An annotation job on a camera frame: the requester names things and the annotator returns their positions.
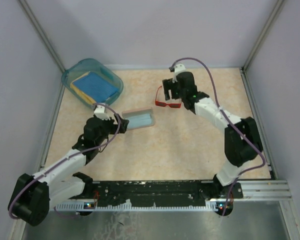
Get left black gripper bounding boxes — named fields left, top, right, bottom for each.
left=95, top=113, right=129, bottom=146

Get red sunglasses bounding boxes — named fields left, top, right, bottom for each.
left=154, top=86, right=182, bottom=109

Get pink glasses case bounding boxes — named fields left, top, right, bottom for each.
left=121, top=107, right=155, bottom=131

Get light blue cleaning cloth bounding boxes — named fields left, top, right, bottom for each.
left=127, top=113, right=153, bottom=129

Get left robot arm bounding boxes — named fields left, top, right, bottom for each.
left=7, top=114, right=129, bottom=227

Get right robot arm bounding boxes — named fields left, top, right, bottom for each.
left=162, top=70, right=263, bottom=198

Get blue towel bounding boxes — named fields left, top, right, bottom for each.
left=76, top=72, right=118, bottom=103

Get teal plastic bin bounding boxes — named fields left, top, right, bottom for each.
left=61, top=58, right=124, bottom=107

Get yellow towel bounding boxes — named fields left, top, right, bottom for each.
left=70, top=71, right=96, bottom=105

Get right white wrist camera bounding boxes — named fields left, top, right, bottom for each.
left=169, top=63, right=187, bottom=83

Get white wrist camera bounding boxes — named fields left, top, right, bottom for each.
left=93, top=104, right=111, bottom=121
left=169, top=63, right=187, bottom=83

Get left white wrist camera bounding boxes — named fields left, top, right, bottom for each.
left=93, top=104, right=111, bottom=121

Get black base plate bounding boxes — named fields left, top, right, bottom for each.
left=70, top=180, right=230, bottom=208

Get white slotted cable duct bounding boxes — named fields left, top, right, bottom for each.
left=52, top=199, right=231, bottom=212

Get aluminium front rail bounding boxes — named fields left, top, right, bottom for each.
left=20, top=180, right=293, bottom=201

